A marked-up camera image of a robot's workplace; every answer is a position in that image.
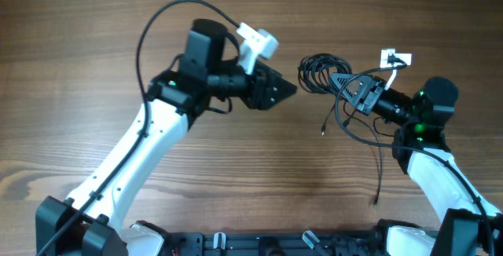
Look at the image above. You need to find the black left camera cable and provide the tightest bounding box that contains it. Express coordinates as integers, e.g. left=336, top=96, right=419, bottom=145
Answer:
left=35, top=0, right=241, bottom=256

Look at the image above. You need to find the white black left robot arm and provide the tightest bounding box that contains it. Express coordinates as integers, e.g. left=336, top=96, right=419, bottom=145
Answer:
left=35, top=19, right=296, bottom=255

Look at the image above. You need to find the black USB cable bundle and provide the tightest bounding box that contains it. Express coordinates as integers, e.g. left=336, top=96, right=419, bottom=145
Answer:
left=296, top=53, right=384, bottom=207

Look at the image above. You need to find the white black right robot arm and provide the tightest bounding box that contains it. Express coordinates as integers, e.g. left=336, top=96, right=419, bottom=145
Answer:
left=329, top=73, right=502, bottom=255

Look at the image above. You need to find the black camera cable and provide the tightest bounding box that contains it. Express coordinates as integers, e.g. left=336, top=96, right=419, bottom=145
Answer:
left=333, top=53, right=496, bottom=256
left=35, top=0, right=241, bottom=256

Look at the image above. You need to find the black right camera cable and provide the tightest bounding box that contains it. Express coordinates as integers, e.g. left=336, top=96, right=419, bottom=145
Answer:
left=333, top=53, right=496, bottom=256

